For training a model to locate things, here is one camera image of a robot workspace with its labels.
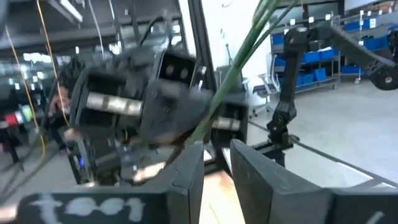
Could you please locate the person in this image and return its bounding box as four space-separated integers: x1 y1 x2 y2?
46 57 86 156

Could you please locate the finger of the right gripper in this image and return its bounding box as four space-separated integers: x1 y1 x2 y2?
188 88 215 139
141 79 190 144

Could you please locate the metal rack with blue bins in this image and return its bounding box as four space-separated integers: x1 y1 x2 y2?
270 9 398 94

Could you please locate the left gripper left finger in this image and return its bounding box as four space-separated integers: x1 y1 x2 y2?
144 141 205 224

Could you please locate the hanging tan cord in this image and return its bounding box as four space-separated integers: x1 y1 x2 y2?
2 24 47 156
35 0 71 128

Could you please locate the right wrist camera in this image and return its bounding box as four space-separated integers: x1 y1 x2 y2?
157 51 200 88

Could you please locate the white office chair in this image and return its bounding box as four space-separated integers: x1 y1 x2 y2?
250 72 282 118

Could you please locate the purple flower spray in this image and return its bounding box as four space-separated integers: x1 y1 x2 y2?
185 0 296 147

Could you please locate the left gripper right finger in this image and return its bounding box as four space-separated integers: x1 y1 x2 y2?
229 139 335 224

